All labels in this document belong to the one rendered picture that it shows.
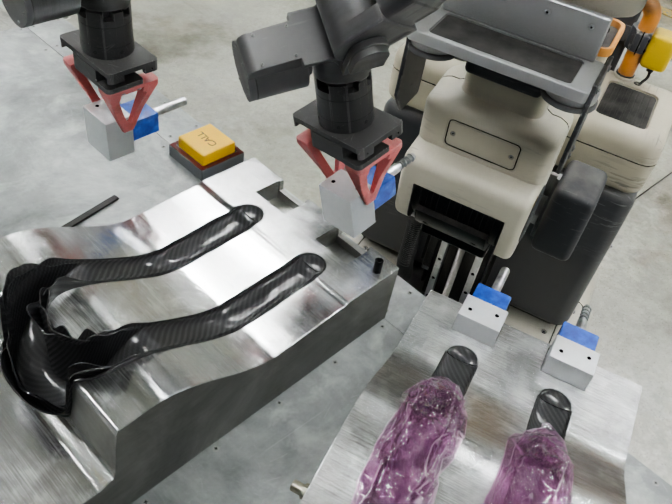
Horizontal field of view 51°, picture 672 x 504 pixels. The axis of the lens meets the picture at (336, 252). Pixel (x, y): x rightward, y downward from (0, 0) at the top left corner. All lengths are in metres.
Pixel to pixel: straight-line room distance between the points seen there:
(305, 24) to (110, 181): 0.49
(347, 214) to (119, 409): 0.32
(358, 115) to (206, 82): 2.13
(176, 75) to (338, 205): 2.12
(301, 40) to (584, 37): 0.48
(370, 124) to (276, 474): 0.37
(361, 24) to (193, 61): 2.38
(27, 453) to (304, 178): 1.78
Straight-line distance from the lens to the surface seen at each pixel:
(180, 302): 0.76
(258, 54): 0.64
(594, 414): 0.82
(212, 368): 0.68
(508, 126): 1.13
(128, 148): 0.92
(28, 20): 0.77
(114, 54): 0.84
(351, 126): 0.71
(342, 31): 0.60
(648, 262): 2.50
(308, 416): 0.79
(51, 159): 1.10
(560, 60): 1.01
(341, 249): 0.87
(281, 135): 2.55
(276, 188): 0.92
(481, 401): 0.77
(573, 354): 0.82
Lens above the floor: 1.46
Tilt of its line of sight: 44 degrees down
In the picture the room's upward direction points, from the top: 11 degrees clockwise
